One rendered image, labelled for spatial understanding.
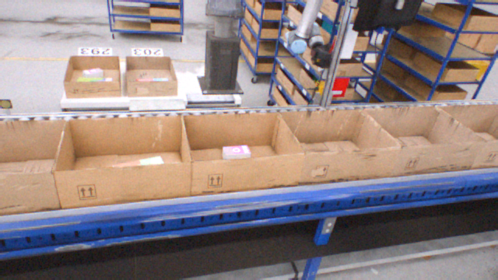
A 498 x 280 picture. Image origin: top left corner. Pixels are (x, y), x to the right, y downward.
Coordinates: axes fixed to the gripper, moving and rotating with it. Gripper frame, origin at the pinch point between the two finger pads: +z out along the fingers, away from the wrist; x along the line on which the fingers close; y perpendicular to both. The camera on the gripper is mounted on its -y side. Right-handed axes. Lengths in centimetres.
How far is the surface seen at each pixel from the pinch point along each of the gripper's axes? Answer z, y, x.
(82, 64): -32, 66, 132
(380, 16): -1.2, -43.8, -1.4
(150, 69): -31, 61, 92
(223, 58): -13, 19, 59
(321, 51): -2.9, -11.2, 11.7
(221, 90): -3, 36, 55
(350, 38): -6.8, -21.3, -2.6
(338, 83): 6.7, 2.8, -8.8
